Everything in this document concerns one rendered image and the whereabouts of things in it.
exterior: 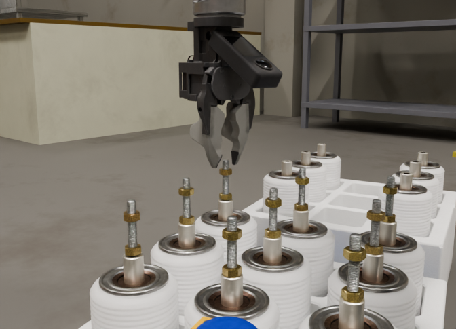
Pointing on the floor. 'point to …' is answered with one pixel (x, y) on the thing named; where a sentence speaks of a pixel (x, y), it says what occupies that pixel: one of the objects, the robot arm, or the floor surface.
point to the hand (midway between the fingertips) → (228, 158)
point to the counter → (93, 79)
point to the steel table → (7, 7)
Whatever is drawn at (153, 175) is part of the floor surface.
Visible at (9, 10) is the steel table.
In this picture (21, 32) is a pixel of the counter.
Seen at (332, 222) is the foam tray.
